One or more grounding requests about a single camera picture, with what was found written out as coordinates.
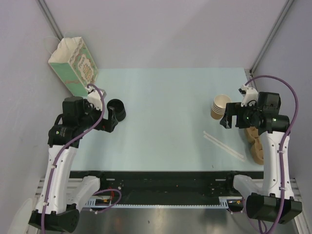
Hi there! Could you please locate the stack of black cup lids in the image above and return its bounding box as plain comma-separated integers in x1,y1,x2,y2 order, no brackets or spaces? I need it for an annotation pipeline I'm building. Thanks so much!
107,99,126,122

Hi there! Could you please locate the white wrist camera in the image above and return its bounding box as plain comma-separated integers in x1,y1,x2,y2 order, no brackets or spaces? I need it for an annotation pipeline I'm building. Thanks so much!
87,88,103,111
239,85,258,107

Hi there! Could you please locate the stack of brown paper cups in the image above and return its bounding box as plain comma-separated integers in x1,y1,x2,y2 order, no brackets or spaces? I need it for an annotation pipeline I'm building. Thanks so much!
211,94,231,120

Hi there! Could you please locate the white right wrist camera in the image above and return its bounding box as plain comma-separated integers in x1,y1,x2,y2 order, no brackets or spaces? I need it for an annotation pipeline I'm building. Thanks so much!
239,85,258,107

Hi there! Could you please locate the brown cardboard cup carrier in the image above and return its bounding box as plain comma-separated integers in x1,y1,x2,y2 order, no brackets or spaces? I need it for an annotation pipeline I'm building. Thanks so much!
244,127,264,165

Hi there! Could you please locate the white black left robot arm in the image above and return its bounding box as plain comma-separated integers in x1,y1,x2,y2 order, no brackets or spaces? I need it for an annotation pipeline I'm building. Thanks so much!
29,97,125,233

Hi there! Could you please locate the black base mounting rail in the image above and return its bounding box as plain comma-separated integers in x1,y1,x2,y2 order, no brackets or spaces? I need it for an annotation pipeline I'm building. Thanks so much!
69,170,265,205

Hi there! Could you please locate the white wrapped straw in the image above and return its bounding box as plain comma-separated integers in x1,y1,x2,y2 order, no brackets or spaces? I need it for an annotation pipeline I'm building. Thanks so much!
203,131,245,161
204,130,244,159

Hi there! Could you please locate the green patterned paper gift bag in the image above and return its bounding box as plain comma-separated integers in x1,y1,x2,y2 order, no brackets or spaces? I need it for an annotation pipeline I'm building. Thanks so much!
48,37,98,97

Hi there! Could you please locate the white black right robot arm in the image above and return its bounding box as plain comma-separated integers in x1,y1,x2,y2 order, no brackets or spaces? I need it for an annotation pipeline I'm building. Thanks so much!
220,88,302,224

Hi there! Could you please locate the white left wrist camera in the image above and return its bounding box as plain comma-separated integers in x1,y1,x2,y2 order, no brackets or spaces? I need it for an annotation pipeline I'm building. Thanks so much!
87,88,103,111

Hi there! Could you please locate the white slotted cable duct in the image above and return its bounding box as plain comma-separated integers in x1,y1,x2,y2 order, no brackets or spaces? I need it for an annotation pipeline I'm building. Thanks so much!
84,196,231,209

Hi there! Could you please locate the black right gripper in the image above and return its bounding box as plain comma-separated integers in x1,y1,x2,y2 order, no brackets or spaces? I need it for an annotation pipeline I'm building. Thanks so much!
220,101,262,129

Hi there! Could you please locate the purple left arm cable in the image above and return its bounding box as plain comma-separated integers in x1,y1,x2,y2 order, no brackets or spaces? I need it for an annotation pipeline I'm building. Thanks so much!
40,83,106,232

